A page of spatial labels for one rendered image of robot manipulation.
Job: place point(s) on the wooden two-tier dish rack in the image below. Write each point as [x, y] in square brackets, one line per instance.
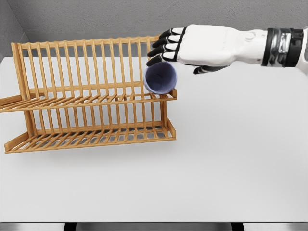
[91, 96]

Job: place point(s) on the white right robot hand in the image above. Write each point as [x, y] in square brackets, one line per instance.
[204, 45]

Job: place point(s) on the blue cup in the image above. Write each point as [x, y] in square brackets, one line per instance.
[160, 78]

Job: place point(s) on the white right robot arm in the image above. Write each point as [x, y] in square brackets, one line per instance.
[276, 47]

